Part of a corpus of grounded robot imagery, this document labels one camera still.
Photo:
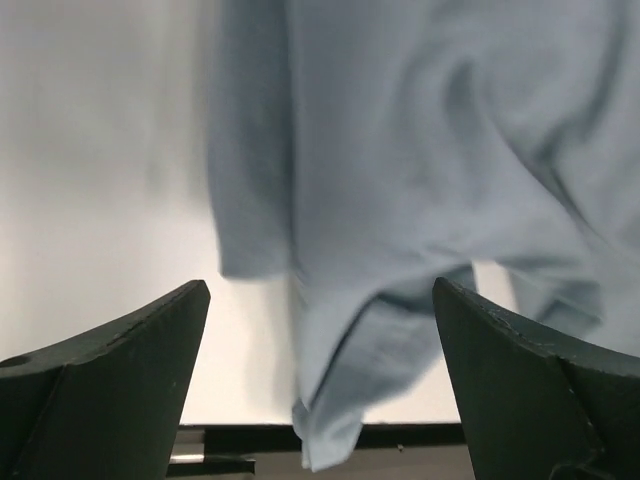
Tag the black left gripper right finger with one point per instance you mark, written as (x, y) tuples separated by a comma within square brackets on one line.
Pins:
[(535, 403)]

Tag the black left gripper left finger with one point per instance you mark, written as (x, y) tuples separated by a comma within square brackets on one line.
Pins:
[(104, 404)]

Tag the light blue t shirt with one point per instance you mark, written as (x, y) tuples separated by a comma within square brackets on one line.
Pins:
[(364, 149)]

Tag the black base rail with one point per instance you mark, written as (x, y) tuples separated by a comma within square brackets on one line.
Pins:
[(202, 451)]

